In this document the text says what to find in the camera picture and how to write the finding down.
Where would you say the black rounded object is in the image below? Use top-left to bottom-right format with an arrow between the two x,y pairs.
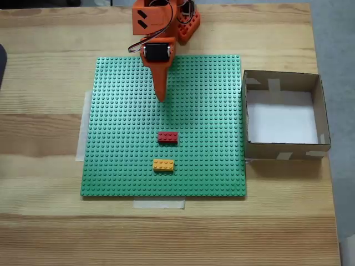
0,43 -> 8,91

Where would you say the long masking tape strip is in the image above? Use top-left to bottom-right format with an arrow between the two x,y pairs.
75,89 -> 94,163

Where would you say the cardboard box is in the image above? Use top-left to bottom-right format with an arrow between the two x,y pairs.
241,69 -> 332,161

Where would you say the green lego baseplate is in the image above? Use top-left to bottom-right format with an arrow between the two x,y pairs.
79,54 -> 248,201

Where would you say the yellow lego brick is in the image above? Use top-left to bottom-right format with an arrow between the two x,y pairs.
153,159 -> 175,173

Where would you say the short masking tape strip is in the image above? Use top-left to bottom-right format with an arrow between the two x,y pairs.
132,198 -> 186,210

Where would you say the red lego brick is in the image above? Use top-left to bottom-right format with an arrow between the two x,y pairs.
157,131 -> 179,144

